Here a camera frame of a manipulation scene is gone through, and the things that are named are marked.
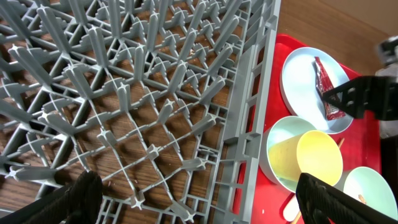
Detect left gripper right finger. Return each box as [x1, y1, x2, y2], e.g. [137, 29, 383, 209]
[295, 173, 397, 224]

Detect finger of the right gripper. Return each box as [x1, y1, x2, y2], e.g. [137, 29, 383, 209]
[322, 76, 397, 121]

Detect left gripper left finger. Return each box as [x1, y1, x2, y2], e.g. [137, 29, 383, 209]
[1, 171, 103, 224]

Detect rice and peanut shells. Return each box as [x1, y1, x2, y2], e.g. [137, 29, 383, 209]
[358, 194, 366, 204]

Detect red snack wrapper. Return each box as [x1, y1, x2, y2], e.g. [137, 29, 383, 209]
[313, 56, 346, 121]

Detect yellow plastic cup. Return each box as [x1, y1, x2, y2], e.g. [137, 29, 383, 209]
[268, 130, 343, 192]

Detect grey dishwasher rack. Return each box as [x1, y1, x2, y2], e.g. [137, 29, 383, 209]
[1, 0, 281, 223]

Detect white plastic fork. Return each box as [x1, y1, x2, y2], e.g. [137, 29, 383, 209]
[282, 195, 301, 224]

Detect light blue plate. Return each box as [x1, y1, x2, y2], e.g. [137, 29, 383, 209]
[280, 47, 353, 134]

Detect mint green saucer bowl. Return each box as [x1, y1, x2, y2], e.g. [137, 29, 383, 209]
[259, 116, 316, 193]

